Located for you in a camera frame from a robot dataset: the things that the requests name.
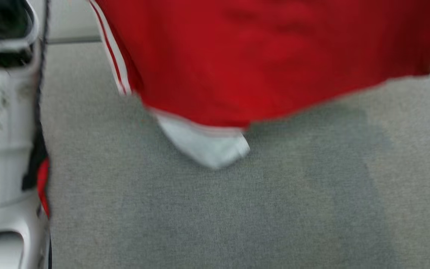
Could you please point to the red shirt white striped trim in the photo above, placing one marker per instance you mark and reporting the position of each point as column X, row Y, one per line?
column 256, row 56

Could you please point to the grey fabric sofa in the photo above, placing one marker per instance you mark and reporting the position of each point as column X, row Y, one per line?
column 237, row 209

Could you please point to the grey baseboard strip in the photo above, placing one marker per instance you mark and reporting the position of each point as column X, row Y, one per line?
column 73, row 39

